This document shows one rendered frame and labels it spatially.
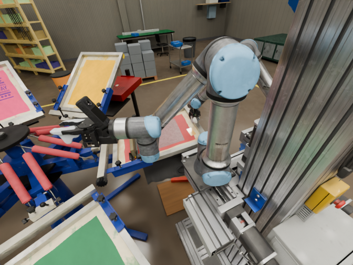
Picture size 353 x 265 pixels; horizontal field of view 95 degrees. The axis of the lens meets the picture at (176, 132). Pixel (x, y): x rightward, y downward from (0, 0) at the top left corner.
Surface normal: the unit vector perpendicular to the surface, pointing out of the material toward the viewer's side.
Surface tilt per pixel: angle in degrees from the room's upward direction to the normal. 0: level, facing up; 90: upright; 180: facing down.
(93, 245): 0
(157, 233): 0
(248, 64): 84
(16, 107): 32
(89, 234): 0
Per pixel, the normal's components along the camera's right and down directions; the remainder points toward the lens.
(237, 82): 0.00, 0.53
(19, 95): 0.33, -0.44
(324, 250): -0.05, -0.77
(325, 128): -0.91, 0.30
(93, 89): -0.18, -0.33
